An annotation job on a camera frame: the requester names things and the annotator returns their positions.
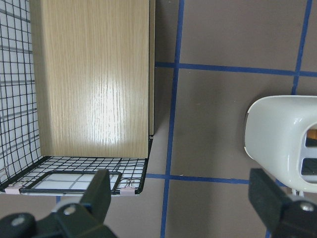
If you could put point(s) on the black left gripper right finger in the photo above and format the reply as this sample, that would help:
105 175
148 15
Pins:
284 215

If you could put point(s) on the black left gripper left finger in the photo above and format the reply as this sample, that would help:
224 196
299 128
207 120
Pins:
82 219

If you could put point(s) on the white toaster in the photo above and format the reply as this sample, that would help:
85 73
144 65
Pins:
275 137

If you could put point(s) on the pink binder clip right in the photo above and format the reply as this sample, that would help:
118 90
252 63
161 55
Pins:
128 189

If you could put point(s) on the pink binder clip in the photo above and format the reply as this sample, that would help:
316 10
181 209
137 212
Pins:
128 189
13 189

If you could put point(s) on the pink binder clip left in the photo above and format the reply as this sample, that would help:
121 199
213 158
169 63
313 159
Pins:
13 189

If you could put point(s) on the wire rack with wooden shelves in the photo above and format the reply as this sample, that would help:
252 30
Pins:
76 93

